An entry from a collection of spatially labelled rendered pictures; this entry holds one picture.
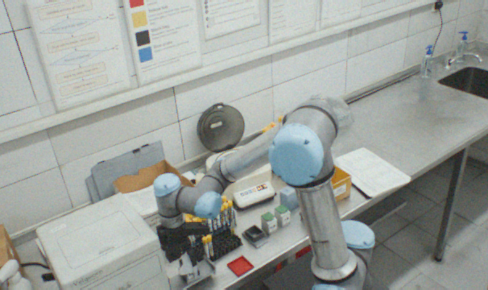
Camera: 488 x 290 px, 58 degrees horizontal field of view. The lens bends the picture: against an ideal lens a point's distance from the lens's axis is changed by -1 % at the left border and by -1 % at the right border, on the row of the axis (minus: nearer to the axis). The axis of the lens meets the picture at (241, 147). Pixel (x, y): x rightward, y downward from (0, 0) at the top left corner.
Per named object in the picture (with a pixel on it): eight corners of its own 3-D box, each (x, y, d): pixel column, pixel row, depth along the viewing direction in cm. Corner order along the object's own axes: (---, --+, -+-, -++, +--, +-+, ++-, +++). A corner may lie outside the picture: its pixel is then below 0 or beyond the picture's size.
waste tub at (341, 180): (326, 208, 176) (327, 188, 170) (304, 192, 185) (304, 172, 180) (351, 195, 181) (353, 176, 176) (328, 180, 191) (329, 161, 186)
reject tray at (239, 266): (237, 277, 149) (237, 275, 148) (226, 265, 154) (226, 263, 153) (254, 267, 152) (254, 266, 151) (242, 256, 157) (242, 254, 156)
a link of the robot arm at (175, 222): (176, 198, 134) (189, 212, 128) (178, 210, 136) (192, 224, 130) (154, 209, 130) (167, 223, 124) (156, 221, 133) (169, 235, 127)
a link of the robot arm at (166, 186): (171, 190, 119) (146, 184, 122) (177, 221, 124) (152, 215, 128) (187, 174, 125) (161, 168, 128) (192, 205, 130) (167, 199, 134)
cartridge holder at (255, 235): (257, 248, 160) (256, 241, 158) (241, 235, 166) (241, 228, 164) (268, 241, 162) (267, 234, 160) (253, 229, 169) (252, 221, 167)
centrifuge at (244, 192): (232, 215, 176) (229, 190, 170) (203, 178, 199) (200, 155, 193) (283, 195, 184) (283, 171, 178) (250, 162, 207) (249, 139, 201)
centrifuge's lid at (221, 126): (196, 110, 183) (188, 105, 190) (205, 164, 194) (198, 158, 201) (241, 97, 191) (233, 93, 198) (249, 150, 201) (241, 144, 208)
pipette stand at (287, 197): (290, 217, 173) (290, 196, 167) (277, 209, 177) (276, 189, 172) (307, 205, 178) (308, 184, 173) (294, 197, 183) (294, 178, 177)
